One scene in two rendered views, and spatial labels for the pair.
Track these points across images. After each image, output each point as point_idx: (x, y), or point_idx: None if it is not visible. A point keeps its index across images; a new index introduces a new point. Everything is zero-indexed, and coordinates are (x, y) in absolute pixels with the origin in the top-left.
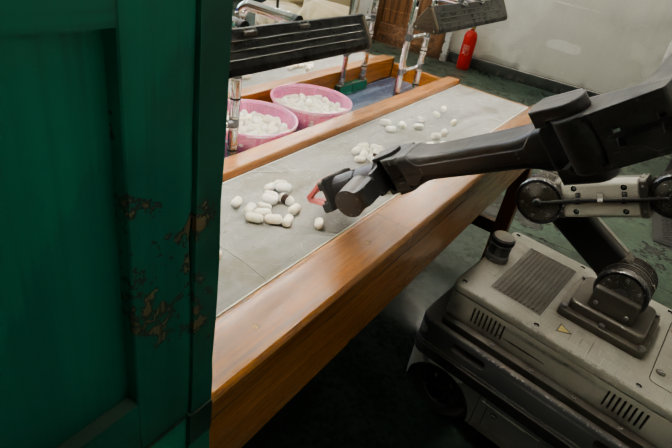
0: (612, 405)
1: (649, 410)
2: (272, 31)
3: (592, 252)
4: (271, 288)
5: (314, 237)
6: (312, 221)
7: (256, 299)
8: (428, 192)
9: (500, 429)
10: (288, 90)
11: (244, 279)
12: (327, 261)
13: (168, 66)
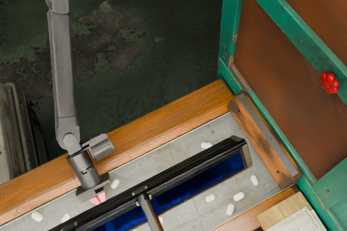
0: (6, 113)
1: (0, 98)
2: (113, 204)
3: None
4: (170, 128)
5: (124, 174)
6: (115, 191)
7: (180, 122)
8: (14, 195)
9: (44, 162)
10: None
11: (178, 148)
12: (132, 139)
13: None
